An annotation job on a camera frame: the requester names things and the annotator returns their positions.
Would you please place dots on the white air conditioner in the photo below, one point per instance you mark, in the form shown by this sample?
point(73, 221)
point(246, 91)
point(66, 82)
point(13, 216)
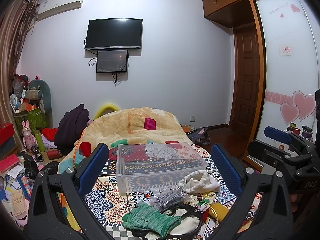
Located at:
point(53, 7)

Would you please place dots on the white wardrobe sliding door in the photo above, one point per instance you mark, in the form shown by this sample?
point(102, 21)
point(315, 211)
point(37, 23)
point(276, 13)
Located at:
point(291, 35)

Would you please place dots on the dark purple clothing pile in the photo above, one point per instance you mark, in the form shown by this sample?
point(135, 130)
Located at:
point(70, 128)

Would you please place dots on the purple backpack on floor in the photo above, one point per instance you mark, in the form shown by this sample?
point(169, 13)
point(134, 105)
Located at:
point(200, 136)

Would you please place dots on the yellow curved headboard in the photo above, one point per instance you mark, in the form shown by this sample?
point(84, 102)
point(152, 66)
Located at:
point(105, 109)

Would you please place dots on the small wall monitor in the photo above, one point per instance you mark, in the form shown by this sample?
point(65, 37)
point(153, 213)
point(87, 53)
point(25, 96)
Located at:
point(112, 61)

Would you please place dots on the patterned patchwork bedsheet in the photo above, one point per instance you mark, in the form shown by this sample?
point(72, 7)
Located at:
point(109, 206)

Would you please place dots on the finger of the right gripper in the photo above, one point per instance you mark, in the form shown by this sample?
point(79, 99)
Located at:
point(277, 135)

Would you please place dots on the striped brown curtain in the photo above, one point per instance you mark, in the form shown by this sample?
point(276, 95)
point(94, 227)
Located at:
point(15, 22)

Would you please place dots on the beige fleece blanket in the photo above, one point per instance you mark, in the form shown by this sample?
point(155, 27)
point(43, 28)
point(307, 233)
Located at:
point(128, 126)

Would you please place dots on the red box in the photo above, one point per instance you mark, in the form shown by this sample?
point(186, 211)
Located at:
point(6, 132)

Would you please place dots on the pink bunny plush toy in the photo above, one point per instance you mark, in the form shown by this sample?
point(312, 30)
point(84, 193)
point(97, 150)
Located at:
point(29, 141)

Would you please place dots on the brown wooden door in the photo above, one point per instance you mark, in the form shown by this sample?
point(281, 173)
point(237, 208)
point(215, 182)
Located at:
point(246, 80)

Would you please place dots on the large wall television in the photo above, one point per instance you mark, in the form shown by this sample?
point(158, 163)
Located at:
point(114, 33)

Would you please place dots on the grey green plush toy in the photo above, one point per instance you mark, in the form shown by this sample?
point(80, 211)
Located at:
point(38, 92)

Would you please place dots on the wooden overhead cabinet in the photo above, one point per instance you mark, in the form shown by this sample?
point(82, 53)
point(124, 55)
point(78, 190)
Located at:
point(229, 13)

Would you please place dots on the clear bag with dark item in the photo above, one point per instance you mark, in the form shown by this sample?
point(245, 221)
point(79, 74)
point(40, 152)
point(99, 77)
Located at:
point(167, 199)

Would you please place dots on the clear plastic storage box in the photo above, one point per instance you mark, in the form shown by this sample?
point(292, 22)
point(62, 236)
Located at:
point(153, 167)

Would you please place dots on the white drawstring cloth pouch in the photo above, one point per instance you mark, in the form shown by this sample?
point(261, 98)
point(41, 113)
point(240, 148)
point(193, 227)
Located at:
point(198, 182)

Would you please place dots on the green cylinder bottle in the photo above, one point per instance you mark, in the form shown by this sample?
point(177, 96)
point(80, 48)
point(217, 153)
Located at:
point(39, 140)

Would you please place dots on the green knit gloves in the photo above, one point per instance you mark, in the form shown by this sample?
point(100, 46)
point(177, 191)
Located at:
point(147, 217)

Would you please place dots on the colourful patterned cloth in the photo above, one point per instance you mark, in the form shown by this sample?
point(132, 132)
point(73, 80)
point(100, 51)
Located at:
point(201, 202)

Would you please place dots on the yellow green sponge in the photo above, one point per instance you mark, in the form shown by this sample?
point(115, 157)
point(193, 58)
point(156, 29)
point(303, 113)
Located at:
point(218, 212)

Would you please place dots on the red can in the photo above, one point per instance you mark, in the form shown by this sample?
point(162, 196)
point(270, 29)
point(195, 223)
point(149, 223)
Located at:
point(54, 154)

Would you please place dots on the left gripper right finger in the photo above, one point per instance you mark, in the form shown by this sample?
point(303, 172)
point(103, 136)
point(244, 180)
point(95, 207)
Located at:
point(273, 218)

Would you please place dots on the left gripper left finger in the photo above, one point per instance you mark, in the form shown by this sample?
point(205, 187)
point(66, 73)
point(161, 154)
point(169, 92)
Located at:
point(46, 219)

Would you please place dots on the green cardboard box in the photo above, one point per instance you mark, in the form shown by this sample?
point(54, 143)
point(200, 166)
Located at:
point(35, 117)

